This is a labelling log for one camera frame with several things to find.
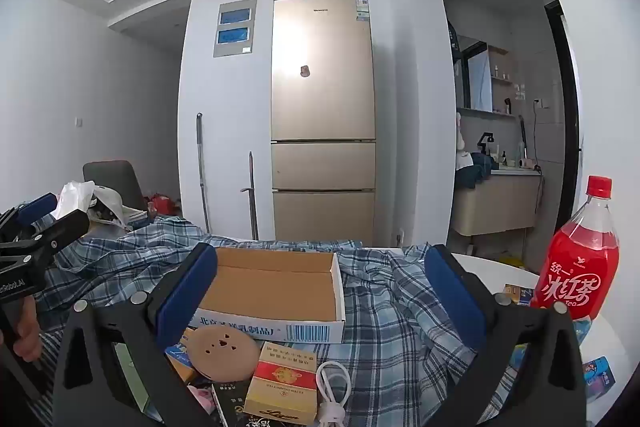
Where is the bathroom mirror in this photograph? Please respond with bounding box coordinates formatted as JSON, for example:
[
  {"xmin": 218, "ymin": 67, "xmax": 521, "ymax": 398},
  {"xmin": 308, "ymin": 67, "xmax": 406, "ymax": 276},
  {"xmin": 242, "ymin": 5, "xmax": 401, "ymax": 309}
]
[{"xmin": 457, "ymin": 36, "xmax": 493, "ymax": 112}]

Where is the red and gold box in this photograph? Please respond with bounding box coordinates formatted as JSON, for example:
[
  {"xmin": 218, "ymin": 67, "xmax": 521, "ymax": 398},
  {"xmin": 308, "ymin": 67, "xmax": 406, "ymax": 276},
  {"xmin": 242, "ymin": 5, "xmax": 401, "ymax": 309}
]
[{"xmin": 243, "ymin": 341, "xmax": 318, "ymax": 423}]

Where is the black door frame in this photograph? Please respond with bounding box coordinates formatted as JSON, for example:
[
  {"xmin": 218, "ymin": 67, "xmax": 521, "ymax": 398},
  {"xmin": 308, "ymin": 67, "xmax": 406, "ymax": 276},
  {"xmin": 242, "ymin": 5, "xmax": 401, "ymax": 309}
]
[{"xmin": 545, "ymin": 0, "xmax": 583, "ymax": 228}]

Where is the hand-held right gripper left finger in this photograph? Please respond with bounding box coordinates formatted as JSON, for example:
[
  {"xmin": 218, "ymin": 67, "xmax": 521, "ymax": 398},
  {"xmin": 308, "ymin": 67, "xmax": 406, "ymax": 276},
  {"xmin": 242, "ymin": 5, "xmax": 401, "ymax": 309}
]
[{"xmin": 50, "ymin": 242, "xmax": 221, "ymax": 427}]

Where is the white plastic bag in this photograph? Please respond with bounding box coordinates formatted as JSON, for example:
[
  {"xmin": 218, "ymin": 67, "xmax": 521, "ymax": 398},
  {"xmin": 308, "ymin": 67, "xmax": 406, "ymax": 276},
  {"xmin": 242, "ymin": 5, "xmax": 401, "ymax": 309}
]
[{"xmin": 50, "ymin": 181, "xmax": 132, "ymax": 229}]

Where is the person's left hand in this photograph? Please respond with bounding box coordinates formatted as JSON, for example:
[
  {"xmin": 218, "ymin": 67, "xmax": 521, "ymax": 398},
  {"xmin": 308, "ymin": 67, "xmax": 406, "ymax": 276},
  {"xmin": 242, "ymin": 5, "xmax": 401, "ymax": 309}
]
[{"xmin": 10, "ymin": 294, "xmax": 46, "ymax": 364}]

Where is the blue and yellow snack packet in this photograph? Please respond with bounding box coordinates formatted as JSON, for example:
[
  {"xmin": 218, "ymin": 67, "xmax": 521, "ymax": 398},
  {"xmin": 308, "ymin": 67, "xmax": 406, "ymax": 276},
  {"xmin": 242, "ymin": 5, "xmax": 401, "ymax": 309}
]
[{"xmin": 570, "ymin": 317, "xmax": 594, "ymax": 346}]

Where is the grey chair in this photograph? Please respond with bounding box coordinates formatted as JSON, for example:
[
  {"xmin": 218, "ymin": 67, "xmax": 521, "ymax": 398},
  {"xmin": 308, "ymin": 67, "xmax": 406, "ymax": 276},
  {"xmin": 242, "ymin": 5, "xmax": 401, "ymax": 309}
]
[{"xmin": 82, "ymin": 160, "xmax": 148, "ymax": 220}]

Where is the red drink bottle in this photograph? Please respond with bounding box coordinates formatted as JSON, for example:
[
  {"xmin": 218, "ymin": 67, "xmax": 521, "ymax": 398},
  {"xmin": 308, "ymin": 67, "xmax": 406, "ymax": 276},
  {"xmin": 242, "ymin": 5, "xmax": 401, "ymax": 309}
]
[{"xmin": 530, "ymin": 175, "xmax": 620, "ymax": 322}]

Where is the gold refrigerator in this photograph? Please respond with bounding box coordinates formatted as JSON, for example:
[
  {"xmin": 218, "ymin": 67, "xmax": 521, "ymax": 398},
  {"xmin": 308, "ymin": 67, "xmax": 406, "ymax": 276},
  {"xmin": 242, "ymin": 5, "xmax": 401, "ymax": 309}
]
[{"xmin": 271, "ymin": 0, "xmax": 377, "ymax": 244}]

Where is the white coiled cable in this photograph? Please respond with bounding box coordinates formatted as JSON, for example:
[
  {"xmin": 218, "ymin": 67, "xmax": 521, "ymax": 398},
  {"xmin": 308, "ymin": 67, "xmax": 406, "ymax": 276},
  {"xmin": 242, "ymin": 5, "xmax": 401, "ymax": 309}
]
[{"xmin": 315, "ymin": 359, "xmax": 352, "ymax": 427}]

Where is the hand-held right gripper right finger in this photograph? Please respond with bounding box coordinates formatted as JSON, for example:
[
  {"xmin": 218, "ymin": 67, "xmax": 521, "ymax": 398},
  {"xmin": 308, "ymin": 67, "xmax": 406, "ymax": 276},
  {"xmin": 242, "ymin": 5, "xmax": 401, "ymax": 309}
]
[{"xmin": 424, "ymin": 243, "xmax": 588, "ymax": 427}]

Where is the grey wall panel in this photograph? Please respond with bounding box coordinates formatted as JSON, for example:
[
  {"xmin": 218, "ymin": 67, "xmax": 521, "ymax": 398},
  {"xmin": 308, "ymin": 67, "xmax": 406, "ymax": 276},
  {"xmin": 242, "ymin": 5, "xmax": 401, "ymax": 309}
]
[{"xmin": 213, "ymin": 0, "xmax": 257, "ymax": 58}]

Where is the cardboard box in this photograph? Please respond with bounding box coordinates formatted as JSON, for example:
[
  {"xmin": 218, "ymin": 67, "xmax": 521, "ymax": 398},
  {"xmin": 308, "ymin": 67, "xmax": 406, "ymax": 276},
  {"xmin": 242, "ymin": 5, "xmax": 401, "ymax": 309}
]
[{"xmin": 187, "ymin": 248, "xmax": 347, "ymax": 344}]

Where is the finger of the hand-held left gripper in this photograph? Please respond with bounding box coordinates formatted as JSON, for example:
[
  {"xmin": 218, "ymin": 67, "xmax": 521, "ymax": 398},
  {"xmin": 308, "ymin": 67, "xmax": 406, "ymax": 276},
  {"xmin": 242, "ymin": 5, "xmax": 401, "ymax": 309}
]
[
  {"xmin": 0, "ymin": 209, "xmax": 91, "ymax": 265},
  {"xmin": 0, "ymin": 192, "xmax": 59, "ymax": 234}
]

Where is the blue plaid shirt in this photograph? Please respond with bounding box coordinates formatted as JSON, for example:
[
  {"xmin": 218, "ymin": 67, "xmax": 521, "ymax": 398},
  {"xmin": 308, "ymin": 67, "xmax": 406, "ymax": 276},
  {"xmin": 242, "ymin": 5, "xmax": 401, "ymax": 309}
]
[{"xmin": 30, "ymin": 214, "xmax": 531, "ymax": 427}]

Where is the beige vanity cabinet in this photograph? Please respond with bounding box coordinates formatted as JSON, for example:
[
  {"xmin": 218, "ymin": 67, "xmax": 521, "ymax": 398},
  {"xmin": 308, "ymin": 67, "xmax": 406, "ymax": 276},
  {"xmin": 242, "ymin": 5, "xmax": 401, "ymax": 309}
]
[{"xmin": 450, "ymin": 167, "xmax": 543, "ymax": 238}]

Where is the round tan disc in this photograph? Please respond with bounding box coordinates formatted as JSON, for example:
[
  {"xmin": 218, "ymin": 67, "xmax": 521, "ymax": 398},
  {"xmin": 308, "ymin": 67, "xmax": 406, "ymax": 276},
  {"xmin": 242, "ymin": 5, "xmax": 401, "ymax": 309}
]
[{"xmin": 186, "ymin": 324, "xmax": 258, "ymax": 382}]

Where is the yellow and blue small box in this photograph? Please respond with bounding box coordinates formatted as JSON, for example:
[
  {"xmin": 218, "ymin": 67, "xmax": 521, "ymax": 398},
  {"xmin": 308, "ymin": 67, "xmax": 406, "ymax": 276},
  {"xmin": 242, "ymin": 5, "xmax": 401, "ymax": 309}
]
[{"xmin": 502, "ymin": 283, "xmax": 535, "ymax": 306}]

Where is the black box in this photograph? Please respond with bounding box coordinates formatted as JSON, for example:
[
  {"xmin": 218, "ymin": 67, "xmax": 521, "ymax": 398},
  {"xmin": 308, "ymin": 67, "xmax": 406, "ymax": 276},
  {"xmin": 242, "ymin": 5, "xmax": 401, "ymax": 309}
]
[{"xmin": 212, "ymin": 379, "xmax": 271, "ymax": 427}]

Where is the pink small item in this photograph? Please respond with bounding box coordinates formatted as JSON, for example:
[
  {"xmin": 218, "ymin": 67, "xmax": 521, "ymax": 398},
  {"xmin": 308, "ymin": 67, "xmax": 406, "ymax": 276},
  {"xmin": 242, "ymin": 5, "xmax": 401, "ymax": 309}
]
[{"xmin": 187, "ymin": 382, "xmax": 216, "ymax": 414}]

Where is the dark blue cloth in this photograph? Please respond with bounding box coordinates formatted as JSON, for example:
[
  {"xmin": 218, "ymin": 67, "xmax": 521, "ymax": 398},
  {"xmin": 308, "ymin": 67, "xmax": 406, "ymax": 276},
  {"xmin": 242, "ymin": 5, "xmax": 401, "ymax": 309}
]
[{"xmin": 455, "ymin": 153, "xmax": 501, "ymax": 190}]

